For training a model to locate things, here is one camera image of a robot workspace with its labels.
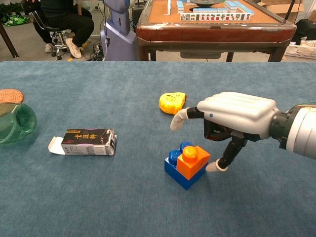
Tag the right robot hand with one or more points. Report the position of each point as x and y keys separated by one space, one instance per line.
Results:
x=237 y=111

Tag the orange toy block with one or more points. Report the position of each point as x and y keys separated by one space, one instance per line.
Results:
x=190 y=165

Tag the blue toy block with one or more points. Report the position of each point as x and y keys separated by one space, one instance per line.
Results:
x=177 y=174

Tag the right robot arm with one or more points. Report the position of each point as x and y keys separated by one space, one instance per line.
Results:
x=301 y=130

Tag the yellow tape measure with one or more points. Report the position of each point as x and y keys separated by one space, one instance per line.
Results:
x=170 y=102

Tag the brown mahjong table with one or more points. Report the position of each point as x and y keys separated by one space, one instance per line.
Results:
x=209 y=32

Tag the white plastic basket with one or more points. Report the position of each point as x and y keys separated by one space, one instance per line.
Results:
x=301 y=51

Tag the face-up mahjong tile row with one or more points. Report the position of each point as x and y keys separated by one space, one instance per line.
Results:
x=214 y=16

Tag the blue-backed mahjong tile row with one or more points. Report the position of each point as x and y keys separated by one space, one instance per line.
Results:
x=180 y=6
x=238 y=7
x=209 y=10

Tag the black bag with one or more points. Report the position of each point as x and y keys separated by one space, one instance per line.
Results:
x=307 y=29

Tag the cardboard box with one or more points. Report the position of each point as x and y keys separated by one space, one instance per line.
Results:
x=281 y=7

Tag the black tripod stand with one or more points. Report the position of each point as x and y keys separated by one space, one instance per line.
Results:
x=290 y=11

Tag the blue felt table cover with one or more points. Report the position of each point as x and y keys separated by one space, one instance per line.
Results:
x=123 y=205

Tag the black white carton box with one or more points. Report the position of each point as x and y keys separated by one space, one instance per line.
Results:
x=86 y=142

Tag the seated person in black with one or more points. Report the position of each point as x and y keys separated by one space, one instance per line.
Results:
x=74 y=22

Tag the black office chair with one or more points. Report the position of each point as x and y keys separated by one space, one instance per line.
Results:
x=59 y=47

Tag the round woven coaster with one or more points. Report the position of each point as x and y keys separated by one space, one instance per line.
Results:
x=10 y=95

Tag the dark wooden table leg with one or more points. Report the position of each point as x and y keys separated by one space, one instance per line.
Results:
x=10 y=44

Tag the green bag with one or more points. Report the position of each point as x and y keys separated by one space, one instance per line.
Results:
x=14 y=19

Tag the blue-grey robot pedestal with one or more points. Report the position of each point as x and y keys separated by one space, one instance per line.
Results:
x=118 y=37

